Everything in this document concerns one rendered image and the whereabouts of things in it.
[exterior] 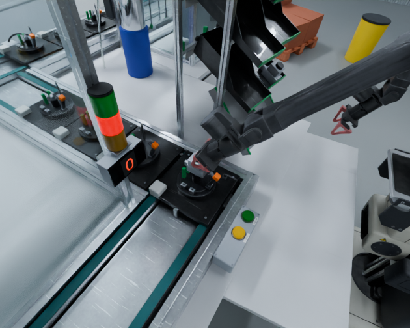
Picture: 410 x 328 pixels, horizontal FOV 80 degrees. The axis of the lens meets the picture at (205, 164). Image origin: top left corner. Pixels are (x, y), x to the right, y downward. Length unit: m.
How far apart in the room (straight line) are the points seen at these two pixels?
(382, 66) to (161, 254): 0.74
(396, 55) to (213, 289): 0.75
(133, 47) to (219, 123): 1.03
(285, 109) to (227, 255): 0.45
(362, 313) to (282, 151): 0.94
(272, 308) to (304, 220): 0.35
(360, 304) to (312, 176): 0.79
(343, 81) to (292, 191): 0.60
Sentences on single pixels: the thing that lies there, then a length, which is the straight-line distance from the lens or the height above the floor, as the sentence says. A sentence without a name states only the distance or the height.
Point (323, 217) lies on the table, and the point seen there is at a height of 0.86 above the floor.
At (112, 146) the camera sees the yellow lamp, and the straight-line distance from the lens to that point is 0.61.
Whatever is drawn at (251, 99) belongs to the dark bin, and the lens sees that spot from 0.89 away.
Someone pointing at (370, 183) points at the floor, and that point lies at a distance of 2.65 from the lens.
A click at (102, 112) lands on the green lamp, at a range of 0.55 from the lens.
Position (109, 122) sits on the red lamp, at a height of 1.35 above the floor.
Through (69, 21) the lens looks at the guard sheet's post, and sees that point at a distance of 0.50.
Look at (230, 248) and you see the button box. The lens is 0.80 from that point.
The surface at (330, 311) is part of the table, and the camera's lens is 0.95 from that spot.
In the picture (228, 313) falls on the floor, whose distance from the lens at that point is 1.74.
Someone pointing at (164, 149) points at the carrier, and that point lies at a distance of 1.01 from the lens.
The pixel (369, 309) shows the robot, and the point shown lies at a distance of 1.72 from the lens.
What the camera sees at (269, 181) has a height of 0.86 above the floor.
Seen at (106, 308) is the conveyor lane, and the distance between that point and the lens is 0.83.
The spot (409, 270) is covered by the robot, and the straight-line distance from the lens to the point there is 1.30.
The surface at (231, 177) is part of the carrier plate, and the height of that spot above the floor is 0.97.
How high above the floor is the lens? 1.70
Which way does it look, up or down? 50 degrees down
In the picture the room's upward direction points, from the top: 5 degrees clockwise
